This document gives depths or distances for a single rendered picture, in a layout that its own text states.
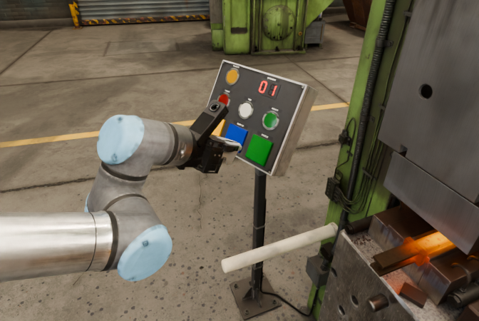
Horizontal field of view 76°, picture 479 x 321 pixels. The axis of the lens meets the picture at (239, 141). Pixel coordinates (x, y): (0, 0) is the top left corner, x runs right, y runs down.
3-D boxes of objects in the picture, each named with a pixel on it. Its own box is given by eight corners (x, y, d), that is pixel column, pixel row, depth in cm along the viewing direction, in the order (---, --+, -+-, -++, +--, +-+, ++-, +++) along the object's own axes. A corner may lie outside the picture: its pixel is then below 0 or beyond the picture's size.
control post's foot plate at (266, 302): (243, 323, 147) (243, 312, 142) (227, 283, 165) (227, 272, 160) (283, 307, 154) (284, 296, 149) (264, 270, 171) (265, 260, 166)
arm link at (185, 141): (158, 116, 66) (186, 132, 60) (175, 120, 70) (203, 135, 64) (145, 155, 67) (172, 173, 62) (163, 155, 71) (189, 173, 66)
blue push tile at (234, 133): (238, 153, 96) (246, 131, 95) (221, 144, 100) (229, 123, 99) (241, 154, 97) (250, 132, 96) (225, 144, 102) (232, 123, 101)
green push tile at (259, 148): (263, 166, 90) (272, 143, 89) (244, 156, 95) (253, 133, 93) (266, 167, 92) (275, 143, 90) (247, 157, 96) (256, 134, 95)
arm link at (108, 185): (89, 241, 54) (112, 181, 52) (76, 203, 63) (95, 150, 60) (139, 238, 61) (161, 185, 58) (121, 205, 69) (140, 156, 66)
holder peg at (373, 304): (372, 316, 65) (375, 309, 64) (363, 304, 67) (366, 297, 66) (387, 309, 67) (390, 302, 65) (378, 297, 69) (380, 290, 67)
